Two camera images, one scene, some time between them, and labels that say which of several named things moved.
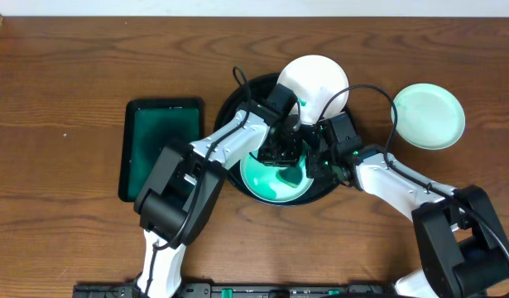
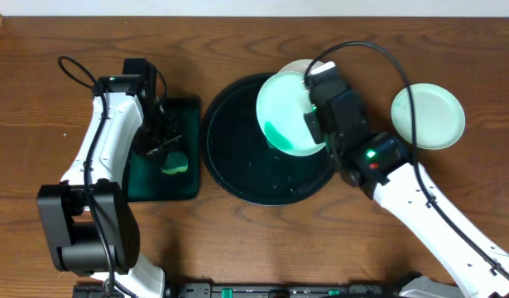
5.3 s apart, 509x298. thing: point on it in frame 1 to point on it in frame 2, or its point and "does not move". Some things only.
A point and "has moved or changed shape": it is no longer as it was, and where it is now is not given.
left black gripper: x=279 y=153 to x=164 y=141
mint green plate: x=429 y=116 does not move
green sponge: x=290 y=175 has moved or changed shape
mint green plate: x=274 y=183 has moved or changed shape
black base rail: x=245 y=290 does not move
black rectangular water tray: x=149 y=126 does not move
